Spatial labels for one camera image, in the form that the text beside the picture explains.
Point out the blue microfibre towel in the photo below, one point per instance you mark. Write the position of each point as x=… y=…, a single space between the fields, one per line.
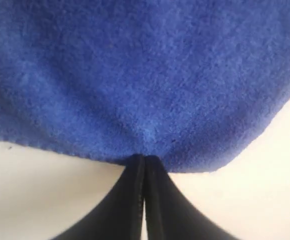
x=191 y=81

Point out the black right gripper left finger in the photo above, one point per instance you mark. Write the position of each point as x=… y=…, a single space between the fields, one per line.
x=119 y=215

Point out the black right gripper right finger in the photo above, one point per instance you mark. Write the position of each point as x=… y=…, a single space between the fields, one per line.
x=169 y=215

